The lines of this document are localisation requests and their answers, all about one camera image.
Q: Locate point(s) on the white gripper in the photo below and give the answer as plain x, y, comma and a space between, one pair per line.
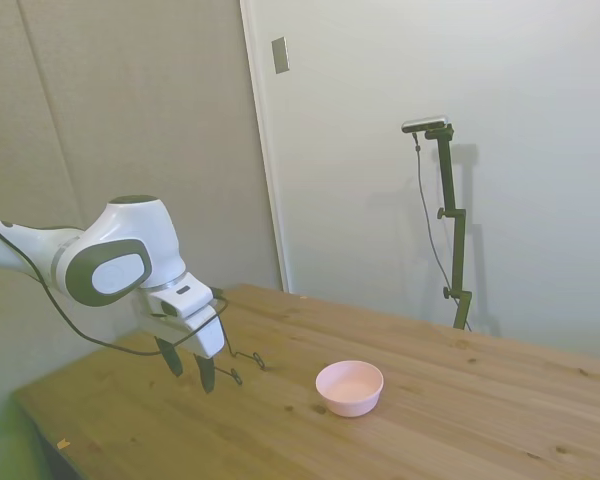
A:
200, 335

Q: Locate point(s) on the pink plastic bowl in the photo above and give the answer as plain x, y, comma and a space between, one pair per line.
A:
349, 387

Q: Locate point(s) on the small orange scrap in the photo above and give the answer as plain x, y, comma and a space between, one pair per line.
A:
63, 443

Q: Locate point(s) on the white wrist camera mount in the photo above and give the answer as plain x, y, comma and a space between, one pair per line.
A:
180, 297

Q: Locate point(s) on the white door frame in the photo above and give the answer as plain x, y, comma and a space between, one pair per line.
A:
266, 150

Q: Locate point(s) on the dark green camera stand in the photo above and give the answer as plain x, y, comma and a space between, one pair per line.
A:
455, 240

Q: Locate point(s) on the grey wall switch plate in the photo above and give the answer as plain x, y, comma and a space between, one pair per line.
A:
280, 55

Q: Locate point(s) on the grey camera on stand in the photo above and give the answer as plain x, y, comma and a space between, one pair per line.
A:
425, 123

